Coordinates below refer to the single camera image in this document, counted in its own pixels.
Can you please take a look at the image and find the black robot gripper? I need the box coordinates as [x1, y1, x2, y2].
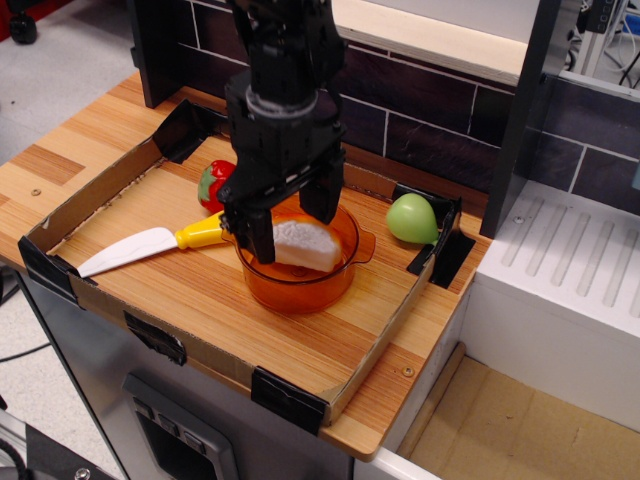
[218, 71, 345, 264]

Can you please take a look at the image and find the salmon sushi toy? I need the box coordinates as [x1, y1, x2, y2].
[273, 214, 342, 273]

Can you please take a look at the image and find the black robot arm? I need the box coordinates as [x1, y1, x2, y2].
[217, 1, 346, 264]

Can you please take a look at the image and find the orange transparent plastic pot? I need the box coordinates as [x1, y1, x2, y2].
[236, 196, 376, 314]

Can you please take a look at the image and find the cardboard fence with black tape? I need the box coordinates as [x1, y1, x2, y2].
[17, 101, 482, 456]

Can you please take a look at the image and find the red toy strawberry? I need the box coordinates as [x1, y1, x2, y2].
[197, 160, 236, 214]

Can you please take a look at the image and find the green toy pear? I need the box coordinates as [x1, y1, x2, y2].
[386, 193, 439, 244]

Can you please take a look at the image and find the silver toy oven front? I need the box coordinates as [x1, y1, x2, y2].
[20, 276, 353, 479]

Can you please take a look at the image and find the white toy sink drainboard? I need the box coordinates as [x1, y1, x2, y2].
[461, 182, 639, 429]

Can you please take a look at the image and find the black wheel caster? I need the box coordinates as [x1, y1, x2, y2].
[9, 12, 37, 45]

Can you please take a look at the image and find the yellow handled toy knife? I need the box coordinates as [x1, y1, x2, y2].
[77, 211, 223, 278]

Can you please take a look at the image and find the dark left backsplash post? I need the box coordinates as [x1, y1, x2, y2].
[126, 0, 196, 108]

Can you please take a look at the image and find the dark grey vertical post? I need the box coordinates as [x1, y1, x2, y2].
[480, 1, 579, 238]

